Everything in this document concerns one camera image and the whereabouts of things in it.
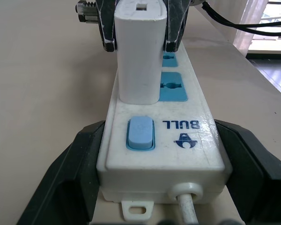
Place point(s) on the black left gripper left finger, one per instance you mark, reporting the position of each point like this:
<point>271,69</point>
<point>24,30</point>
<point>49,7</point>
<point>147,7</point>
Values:
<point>68,178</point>

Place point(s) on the white power strip blue sockets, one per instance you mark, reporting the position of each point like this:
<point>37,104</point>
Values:
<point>178,140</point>

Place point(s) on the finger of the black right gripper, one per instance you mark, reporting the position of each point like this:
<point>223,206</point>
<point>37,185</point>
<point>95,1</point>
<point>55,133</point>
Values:
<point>175,25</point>

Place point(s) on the white charger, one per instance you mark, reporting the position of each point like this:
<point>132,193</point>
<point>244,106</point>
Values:
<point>138,58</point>

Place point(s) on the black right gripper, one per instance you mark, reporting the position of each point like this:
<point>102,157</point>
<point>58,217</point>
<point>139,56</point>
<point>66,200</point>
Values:
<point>86,11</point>

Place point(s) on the window frame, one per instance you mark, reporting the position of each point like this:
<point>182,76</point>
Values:
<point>274,42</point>

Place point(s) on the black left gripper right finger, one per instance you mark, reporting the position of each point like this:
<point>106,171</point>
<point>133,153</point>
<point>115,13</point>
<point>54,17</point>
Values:
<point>255,180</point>

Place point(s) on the white sheer curtain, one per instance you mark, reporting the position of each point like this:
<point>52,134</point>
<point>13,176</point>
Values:
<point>248,25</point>

